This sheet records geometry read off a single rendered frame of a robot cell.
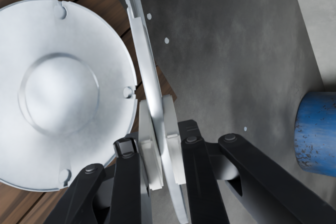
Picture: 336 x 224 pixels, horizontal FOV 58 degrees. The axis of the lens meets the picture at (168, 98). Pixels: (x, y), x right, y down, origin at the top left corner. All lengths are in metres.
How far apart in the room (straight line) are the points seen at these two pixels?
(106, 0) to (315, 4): 1.83
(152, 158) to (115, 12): 0.44
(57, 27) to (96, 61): 0.08
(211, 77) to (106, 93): 0.88
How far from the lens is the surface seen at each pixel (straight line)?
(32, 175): 0.49
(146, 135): 0.16
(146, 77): 0.18
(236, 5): 1.57
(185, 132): 0.17
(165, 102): 0.20
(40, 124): 0.48
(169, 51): 1.16
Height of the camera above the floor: 0.80
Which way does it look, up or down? 44 degrees down
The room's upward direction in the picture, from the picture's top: 92 degrees clockwise
